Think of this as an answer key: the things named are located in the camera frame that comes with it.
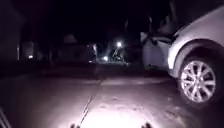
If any grey asphalt road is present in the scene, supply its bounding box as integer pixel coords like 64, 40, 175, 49
0, 64, 224, 128

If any building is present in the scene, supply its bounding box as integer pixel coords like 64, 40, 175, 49
0, 6, 26, 64
53, 33, 98, 64

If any robot's own part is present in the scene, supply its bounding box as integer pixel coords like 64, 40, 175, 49
69, 123, 81, 128
141, 122, 153, 128

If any white car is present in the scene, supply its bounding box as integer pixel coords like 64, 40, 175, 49
141, 5, 224, 105

